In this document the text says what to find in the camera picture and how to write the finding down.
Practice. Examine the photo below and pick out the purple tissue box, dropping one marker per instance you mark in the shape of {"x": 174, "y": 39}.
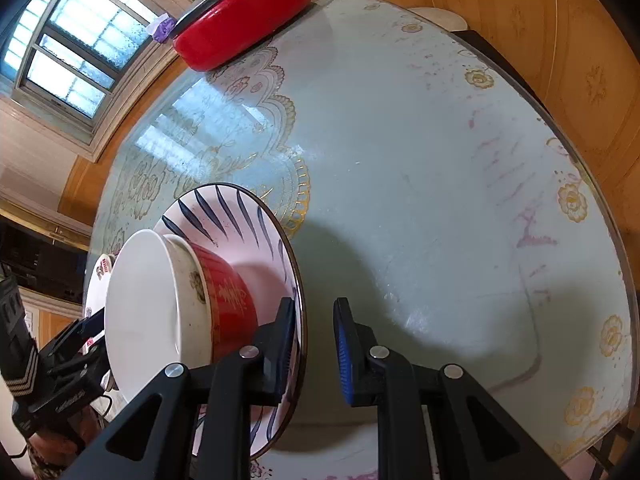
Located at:
{"x": 162, "y": 30}

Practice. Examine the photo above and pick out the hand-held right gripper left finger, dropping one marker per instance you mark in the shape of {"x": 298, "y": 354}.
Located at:
{"x": 285, "y": 350}

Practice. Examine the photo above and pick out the white bear print bowl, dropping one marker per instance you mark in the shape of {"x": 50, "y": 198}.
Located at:
{"x": 140, "y": 310}

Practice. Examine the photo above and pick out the white round stool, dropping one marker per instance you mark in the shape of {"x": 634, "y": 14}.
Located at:
{"x": 440, "y": 19}

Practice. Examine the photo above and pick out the window with marble frame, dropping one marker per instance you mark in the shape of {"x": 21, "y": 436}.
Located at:
{"x": 75, "y": 45}

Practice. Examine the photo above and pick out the person's left hand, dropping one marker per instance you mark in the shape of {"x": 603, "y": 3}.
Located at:
{"x": 60, "y": 445}

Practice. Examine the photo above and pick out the white plate with red marks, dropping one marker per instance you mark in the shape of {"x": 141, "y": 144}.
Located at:
{"x": 96, "y": 285}

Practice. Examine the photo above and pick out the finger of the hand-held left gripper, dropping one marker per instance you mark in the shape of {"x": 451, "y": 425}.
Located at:
{"x": 87, "y": 326}

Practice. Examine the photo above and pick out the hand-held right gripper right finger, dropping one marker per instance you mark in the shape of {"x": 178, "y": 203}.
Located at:
{"x": 346, "y": 355}

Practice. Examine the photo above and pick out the blue striped white bowl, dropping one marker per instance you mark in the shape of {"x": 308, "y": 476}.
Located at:
{"x": 235, "y": 230}

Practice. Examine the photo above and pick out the red electric pot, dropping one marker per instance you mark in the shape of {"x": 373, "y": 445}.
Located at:
{"x": 240, "y": 25}

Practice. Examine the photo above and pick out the red bowl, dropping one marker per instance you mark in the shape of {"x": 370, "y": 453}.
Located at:
{"x": 225, "y": 290}

